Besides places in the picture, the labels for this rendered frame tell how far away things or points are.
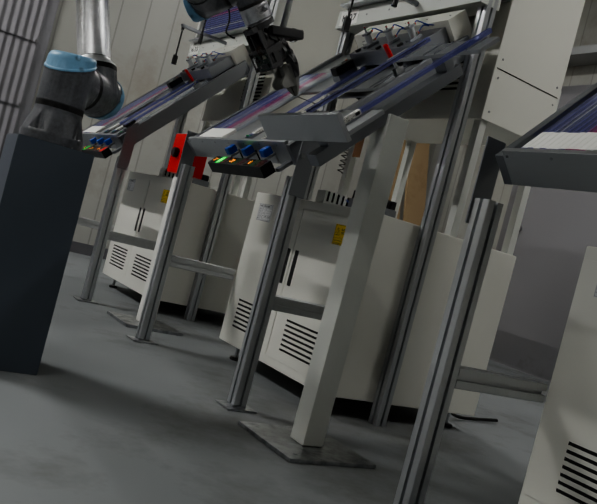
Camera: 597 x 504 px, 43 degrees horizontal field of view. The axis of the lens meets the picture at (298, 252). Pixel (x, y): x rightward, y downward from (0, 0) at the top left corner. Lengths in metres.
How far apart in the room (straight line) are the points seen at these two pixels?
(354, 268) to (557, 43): 1.25
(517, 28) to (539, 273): 3.45
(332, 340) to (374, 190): 0.37
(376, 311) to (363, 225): 0.54
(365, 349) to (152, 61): 3.97
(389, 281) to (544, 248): 3.64
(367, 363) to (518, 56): 1.09
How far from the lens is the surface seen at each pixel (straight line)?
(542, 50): 2.68
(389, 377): 2.32
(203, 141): 2.55
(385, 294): 2.29
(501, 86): 2.54
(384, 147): 1.81
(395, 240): 2.28
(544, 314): 5.73
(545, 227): 5.90
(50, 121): 1.90
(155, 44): 5.91
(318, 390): 1.82
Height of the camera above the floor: 0.46
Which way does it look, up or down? level
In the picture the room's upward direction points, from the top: 15 degrees clockwise
